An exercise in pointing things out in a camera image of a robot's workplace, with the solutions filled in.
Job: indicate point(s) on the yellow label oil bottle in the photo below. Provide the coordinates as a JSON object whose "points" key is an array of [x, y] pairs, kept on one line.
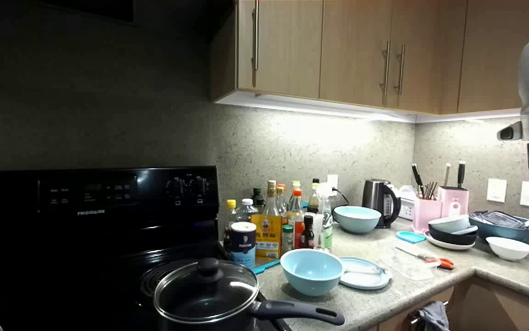
{"points": [[269, 235]]}

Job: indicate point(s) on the white lidded dark can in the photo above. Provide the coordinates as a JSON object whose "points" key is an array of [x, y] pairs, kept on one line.
{"points": [[241, 240]]}

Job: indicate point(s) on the pink utensil holder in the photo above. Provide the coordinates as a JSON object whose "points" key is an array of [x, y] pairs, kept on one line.
{"points": [[427, 213]]}

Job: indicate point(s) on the wooden base cabinet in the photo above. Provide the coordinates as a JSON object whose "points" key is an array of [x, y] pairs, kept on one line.
{"points": [[504, 305]]}

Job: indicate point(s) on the red sauce bottle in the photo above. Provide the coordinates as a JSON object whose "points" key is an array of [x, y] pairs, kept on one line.
{"points": [[298, 222]]}

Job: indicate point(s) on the wooden wall cabinet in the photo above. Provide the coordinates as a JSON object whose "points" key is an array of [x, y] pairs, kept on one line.
{"points": [[349, 47]]}

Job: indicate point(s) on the dark bowl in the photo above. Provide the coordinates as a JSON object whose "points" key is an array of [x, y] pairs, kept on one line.
{"points": [[454, 237]]}

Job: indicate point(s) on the white box behind kettle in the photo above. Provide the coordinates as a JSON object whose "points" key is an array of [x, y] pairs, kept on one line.
{"points": [[406, 202]]}

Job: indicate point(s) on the pink knife block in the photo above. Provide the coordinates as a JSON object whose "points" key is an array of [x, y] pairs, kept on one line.
{"points": [[454, 200]]}

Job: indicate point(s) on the small teal square lid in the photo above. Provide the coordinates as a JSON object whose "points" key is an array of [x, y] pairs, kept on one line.
{"points": [[412, 235]]}

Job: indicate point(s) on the light blue bowl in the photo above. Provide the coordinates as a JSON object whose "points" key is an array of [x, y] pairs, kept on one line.
{"points": [[311, 272], [357, 218]]}

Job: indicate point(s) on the dark electric kettle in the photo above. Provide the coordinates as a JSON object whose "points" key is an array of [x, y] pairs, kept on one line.
{"points": [[379, 198]]}

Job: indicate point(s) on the light blue plate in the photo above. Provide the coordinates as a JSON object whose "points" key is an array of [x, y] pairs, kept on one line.
{"points": [[362, 275]]}

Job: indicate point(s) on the under cabinet light strip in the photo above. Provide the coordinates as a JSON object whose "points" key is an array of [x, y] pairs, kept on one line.
{"points": [[313, 104]]}

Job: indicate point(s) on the white plate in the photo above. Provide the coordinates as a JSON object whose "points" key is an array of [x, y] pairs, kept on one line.
{"points": [[450, 246]]}

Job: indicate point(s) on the glass pot lid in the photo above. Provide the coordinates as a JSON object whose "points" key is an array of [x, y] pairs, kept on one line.
{"points": [[206, 292]]}

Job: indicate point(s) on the black kitchen stove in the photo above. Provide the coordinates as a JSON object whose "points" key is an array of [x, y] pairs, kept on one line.
{"points": [[92, 202]]}

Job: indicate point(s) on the grey cloth towel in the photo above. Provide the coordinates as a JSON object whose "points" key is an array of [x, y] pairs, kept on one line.
{"points": [[434, 314]]}

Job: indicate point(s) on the blue dish tray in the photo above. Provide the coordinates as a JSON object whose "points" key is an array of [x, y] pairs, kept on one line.
{"points": [[504, 224]]}

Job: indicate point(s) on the yellow cap bottle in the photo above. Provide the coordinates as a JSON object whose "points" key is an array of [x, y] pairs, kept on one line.
{"points": [[232, 211]]}

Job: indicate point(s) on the white bowl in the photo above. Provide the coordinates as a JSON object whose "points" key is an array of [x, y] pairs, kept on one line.
{"points": [[509, 248]]}

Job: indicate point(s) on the white spray bottle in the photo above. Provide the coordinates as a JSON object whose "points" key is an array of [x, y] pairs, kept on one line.
{"points": [[326, 220]]}

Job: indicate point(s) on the green cap small jar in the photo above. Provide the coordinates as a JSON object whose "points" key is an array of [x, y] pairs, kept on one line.
{"points": [[287, 237]]}

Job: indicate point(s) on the pale blue bowl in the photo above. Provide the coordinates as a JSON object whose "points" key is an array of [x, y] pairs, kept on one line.
{"points": [[450, 224]]}

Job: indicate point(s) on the clear plastic bottle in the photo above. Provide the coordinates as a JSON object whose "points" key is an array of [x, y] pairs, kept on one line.
{"points": [[247, 209]]}

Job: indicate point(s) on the small white wall outlet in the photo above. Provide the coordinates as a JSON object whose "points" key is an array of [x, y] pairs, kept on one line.
{"points": [[333, 182]]}

